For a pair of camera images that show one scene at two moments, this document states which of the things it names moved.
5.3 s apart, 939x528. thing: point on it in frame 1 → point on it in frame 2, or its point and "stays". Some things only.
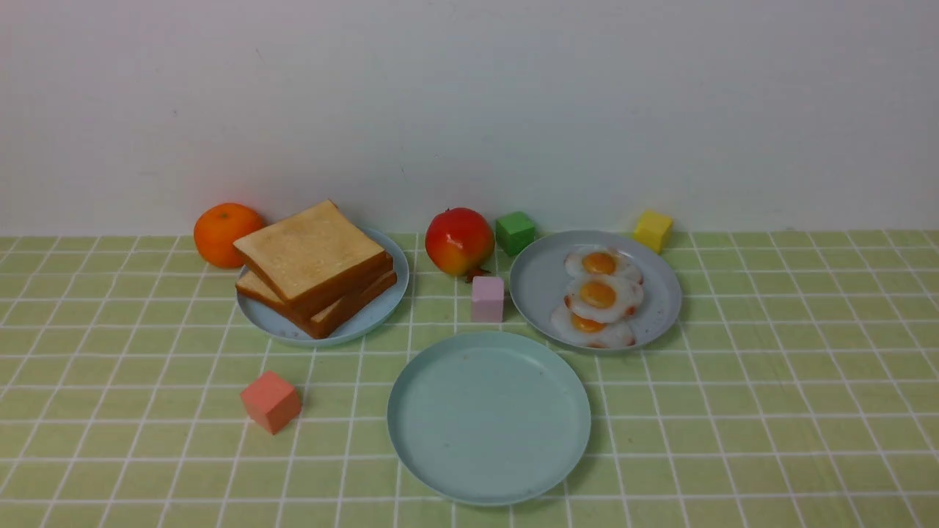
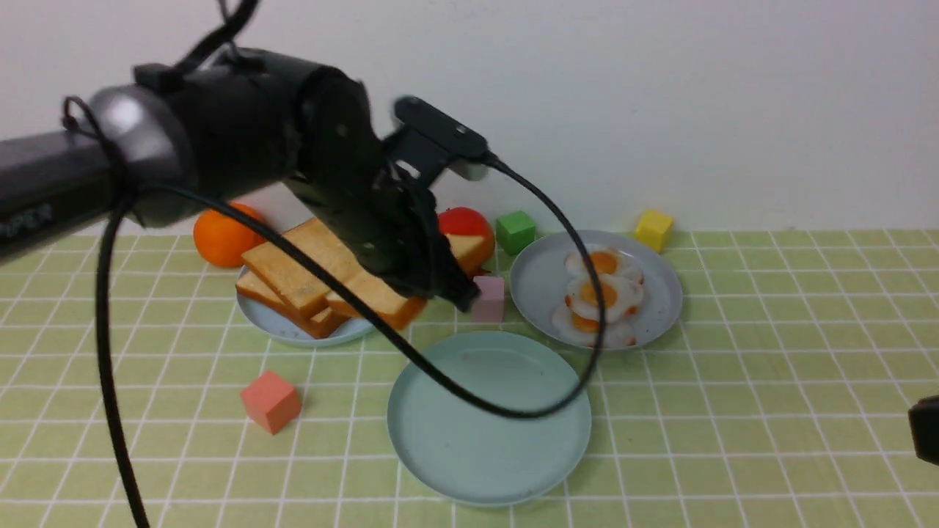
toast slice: x=312 y=258 → x=403 y=310
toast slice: x=365 y=303 stays
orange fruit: x=218 y=226 stays
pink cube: x=487 y=299 stays
